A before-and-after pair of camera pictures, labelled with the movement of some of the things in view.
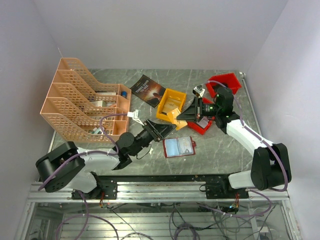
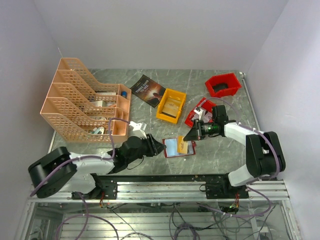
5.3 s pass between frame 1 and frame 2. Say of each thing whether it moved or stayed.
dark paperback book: stayed
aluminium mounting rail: stayed
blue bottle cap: stayed
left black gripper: moved
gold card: moved
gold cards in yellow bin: stayed
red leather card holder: stayed
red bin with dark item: stayed
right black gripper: moved
